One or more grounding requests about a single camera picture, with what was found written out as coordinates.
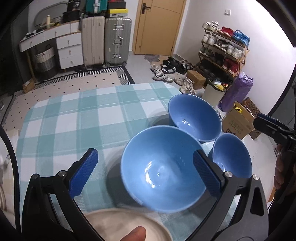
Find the purple bag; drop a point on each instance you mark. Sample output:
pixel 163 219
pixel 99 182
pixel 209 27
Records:
pixel 237 92

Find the wooden door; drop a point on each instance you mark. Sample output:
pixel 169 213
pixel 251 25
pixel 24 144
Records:
pixel 157 26

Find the silver suitcase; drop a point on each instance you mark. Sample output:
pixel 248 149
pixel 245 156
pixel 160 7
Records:
pixel 117 40

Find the cream plate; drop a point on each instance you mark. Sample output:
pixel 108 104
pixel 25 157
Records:
pixel 115 223

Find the oval mirror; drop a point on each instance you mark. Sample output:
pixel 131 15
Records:
pixel 54 11

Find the white trash bin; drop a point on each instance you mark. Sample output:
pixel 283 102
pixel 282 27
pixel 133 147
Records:
pixel 213 94

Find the small blue bowl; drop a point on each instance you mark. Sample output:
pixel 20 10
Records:
pixel 230 154

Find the teal plaid tablecloth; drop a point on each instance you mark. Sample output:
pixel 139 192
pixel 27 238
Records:
pixel 58 131

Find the beige suitcase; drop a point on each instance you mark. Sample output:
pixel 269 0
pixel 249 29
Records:
pixel 92 29

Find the small cardboard box floor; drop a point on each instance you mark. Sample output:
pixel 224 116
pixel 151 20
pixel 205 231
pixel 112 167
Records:
pixel 28 86

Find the wooden shoe rack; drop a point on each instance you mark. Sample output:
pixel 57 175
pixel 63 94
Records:
pixel 222 54

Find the cardboard box with print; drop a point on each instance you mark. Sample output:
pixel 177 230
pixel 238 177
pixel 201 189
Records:
pixel 238 121

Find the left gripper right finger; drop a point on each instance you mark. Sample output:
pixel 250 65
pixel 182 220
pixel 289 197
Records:
pixel 250 218

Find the teal suitcase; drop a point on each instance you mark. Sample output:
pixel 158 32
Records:
pixel 96 7

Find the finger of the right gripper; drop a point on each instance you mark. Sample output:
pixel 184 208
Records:
pixel 273 128

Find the large blue bowl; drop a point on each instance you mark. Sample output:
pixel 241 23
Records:
pixel 157 169

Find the yellow black box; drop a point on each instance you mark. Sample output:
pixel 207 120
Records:
pixel 118 12

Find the woven laundry basket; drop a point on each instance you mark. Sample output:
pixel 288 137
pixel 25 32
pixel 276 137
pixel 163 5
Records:
pixel 46 65

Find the brown cardboard box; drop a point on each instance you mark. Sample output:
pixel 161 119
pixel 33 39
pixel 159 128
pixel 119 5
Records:
pixel 197 78

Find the person right hand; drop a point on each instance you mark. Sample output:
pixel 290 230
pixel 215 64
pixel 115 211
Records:
pixel 279 167

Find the person left hand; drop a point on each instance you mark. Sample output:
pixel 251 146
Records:
pixel 137 234

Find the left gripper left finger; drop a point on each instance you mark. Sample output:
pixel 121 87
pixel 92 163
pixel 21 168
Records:
pixel 49 208

